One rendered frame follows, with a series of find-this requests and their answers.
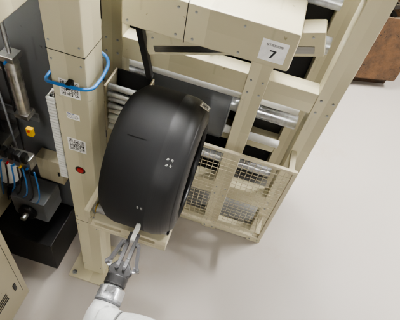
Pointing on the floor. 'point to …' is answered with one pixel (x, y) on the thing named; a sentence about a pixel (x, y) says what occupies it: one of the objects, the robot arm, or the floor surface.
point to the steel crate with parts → (390, 47)
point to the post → (80, 108)
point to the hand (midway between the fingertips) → (135, 233)
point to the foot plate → (78, 271)
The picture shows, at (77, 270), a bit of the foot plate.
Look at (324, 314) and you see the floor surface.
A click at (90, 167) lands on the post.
